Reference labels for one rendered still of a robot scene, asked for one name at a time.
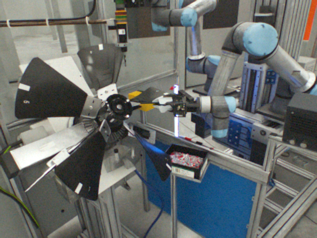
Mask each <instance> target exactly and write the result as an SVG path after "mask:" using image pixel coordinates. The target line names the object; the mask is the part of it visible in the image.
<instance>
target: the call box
mask: <svg viewBox="0 0 317 238"><path fill-rule="evenodd" d="M140 93H141V92H139V91H134V92H132V93H129V94H128V99H129V100H130V99H132V98H134V97H135V96H137V95H139V94H140ZM139 106H142V107H140V108H138V109H140V110H142V111H145V112H146V111H148V110H150V109H153V108H155V107H153V104H140V105H139Z"/></svg>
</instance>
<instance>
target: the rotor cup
mask: <svg viewBox="0 0 317 238"><path fill-rule="evenodd" d="M104 103H105V104H104ZM103 104H104V106H103V107H102V105H103ZM118 104H120V105H121V106H122V108H121V109H119V108H118V107H117V105H118ZM131 114H132V105H131V103H130V101H129V100H128V99H127V98H126V97H125V96H124V95H121V94H118V93H114V94H111V95H109V96H108V97H107V98H106V99H105V101H104V102H103V103H102V104H101V106H100V109H99V111H98V114H97V117H96V118H95V119H92V121H93V123H94V125H95V127H96V128H97V129H99V128H100V125H101V123H102V121H103V119H104V118H105V119H106V120H107V123H108V125H109V127H110V129H111V134H112V133H116V132H118V131H119V130H120V129H121V128H122V127H123V123H124V122H125V121H126V120H127V119H129V118H130V116H131ZM112 119H114V121H113V122H110V121H111V120H112Z"/></svg>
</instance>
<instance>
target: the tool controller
mask: <svg viewBox="0 0 317 238"><path fill-rule="evenodd" d="M282 141H283V142H287V143H290V144H293V145H296V146H299V147H303V148H306V149H309V150H312V151H316V152H317V95H314V94H308V93H302V92H295V94H294V96H293V97H292V99H291V101H290V102H289V104H288V105H287V110H286V116H285V123H284V129H283V135H282Z"/></svg>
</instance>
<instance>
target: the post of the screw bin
mask: <svg viewBox="0 0 317 238"><path fill-rule="evenodd" d="M170 194H171V238H177V176H174V175H170Z"/></svg>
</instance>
